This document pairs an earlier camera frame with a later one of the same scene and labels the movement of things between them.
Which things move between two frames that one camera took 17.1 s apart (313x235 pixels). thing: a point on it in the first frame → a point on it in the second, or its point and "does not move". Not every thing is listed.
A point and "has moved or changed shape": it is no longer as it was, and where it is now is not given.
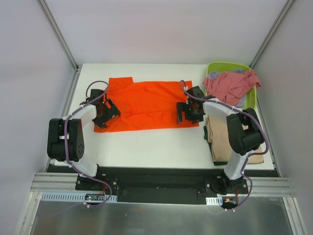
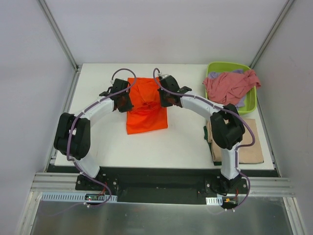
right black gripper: (184, 111) → (164, 98)
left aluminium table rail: (68, 104) does not move
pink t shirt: (231, 88) does not move
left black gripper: (110, 113) → (125, 103)
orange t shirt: (145, 105) has moved or changed shape
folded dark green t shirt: (215, 163) does not move
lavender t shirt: (242, 99) does not move
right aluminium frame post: (288, 5) does not move
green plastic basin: (251, 102) does not move
